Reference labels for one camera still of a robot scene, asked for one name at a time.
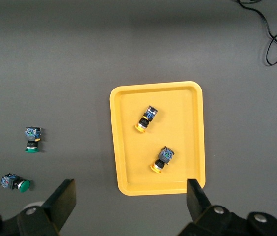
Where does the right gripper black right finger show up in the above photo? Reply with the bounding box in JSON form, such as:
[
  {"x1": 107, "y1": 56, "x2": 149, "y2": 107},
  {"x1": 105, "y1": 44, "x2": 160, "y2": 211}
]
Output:
[{"x1": 177, "y1": 178, "x2": 277, "y2": 236}]

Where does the yellow plastic tray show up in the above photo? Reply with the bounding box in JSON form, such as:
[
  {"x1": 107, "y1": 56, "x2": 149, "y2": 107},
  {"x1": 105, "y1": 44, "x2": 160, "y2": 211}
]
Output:
[{"x1": 109, "y1": 81, "x2": 207, "y2": 197}]

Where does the green cap push button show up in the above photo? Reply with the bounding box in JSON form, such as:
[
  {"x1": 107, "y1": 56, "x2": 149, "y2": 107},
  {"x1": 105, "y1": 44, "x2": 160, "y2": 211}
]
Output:
[
  {"x1": 0, "y1": 173, "x2": 31, "y2": 193},
  {"x1": 24, "y1": 126, "x2": 43, "y2": 153}
]

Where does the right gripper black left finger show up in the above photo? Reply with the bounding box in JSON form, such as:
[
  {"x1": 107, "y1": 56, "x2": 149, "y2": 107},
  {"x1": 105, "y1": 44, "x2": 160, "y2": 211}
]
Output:
[{"x1": 0, "y1": 178, "x2": 78, "y2": 236}]

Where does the long black loose cable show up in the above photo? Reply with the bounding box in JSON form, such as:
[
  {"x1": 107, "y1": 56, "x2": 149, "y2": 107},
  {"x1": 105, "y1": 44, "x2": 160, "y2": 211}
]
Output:
[{"x1": 236, "y1": 0, "x2": 277, "y2": 67}]

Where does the yellow cap push button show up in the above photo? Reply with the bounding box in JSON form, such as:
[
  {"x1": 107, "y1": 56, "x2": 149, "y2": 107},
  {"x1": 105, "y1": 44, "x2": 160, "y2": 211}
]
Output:
[
  {"x1": 150, "y1": 146, "x2": 175, "y2": 174},
  {"x1": 134, "y1": 105, "x2": 159, "y2": 134}
]

